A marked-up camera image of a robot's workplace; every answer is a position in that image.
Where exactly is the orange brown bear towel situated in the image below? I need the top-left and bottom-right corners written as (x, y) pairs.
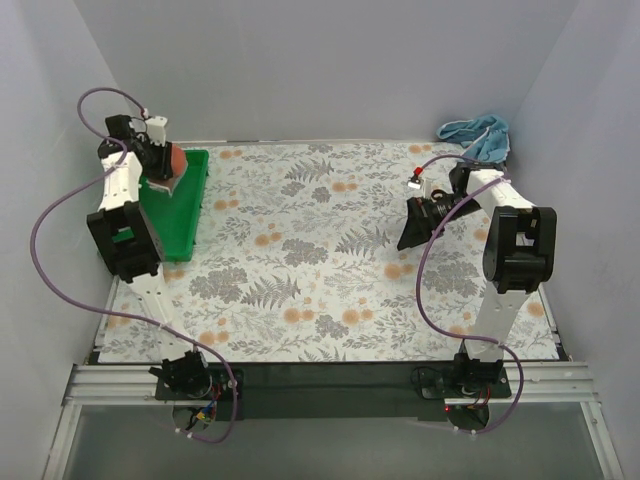
top-left (147, 144), bottom-right (188, 196)

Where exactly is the blue towel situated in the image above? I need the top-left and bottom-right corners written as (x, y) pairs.
top-left (436, 114), bottom-right (511, 164)

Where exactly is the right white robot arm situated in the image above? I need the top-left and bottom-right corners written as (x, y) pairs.
top-left (397, 161), bottom-right (557, 399)

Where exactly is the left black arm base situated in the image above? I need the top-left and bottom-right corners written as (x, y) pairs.
top-left (154, 367), bottom-right (232, 402)

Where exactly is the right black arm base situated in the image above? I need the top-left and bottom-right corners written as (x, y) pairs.
top-left (410, 363), bottom-right (512, 400)

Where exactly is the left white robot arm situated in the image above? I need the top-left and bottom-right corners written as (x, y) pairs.
top-left (87, 112), bottom-right (212, 398)

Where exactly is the green plastic tray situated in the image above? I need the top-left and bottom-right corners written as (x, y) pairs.
top-left (139, 150), bottom-right (209, 263)

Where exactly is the floral table mat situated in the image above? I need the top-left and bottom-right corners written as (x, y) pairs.
top-left (97, 141), bottom-right (561, 364)

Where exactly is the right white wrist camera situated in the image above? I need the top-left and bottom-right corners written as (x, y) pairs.
top-left (407, 167), bottom-right (432, 198)

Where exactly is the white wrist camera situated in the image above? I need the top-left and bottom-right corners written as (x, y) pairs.
top-left (144, 116), bottom-right (168, 146)
top-left (407, 167), bottom-right (432, 198)

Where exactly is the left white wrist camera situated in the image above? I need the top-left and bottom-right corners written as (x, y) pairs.
top-left (144, 116), bottom-right (168, 146)

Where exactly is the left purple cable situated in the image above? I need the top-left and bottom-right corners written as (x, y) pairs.
top-left (29, 87), bottom-right (244, 445)

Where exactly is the aluminium frame rail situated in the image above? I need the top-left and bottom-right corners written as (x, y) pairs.
top-left (61, 361), bottom-right (624, 479)

